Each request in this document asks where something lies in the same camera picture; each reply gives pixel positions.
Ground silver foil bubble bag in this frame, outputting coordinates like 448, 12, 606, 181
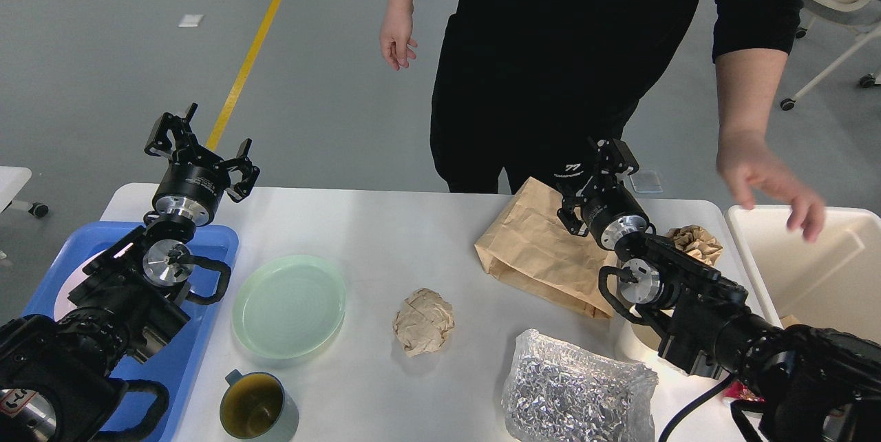
500, 329, 658, 441

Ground blue plastic tray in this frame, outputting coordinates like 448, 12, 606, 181
22, 222, 239, 441

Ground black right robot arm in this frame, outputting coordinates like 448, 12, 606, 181
558, 140, 880, 441

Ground person right hand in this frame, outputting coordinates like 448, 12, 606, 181
379, 3, 418, 71

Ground person in black clothes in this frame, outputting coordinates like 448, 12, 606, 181
379, 0, 827, 244

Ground light green plate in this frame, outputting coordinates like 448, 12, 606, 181
231, 255, 348, 360

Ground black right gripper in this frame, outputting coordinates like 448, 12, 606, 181
556, 138, 650, 251

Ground person left hand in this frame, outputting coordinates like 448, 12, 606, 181
715, 129, 827, 242

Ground pink plate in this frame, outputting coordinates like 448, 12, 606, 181
53, 251, 102, 321

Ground brown paper ball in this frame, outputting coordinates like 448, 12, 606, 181
392, 288, 454, 357

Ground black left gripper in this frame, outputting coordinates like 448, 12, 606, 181
144, 103, 261, 227

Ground brown paper bag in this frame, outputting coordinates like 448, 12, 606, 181
475, 178, 615, 319

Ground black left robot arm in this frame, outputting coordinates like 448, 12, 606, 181
1, 104, 260, 441

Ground white plastic bin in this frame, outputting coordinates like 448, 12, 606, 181
726, 204, 880, 342

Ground white cup under arm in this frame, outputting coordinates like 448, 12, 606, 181
610, 316, 660, 363

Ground crumpled paper ball right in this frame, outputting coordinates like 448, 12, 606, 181
665, 224, 723, 266

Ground green mug yellow inside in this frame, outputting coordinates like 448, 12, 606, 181
218, 370, 300, 441

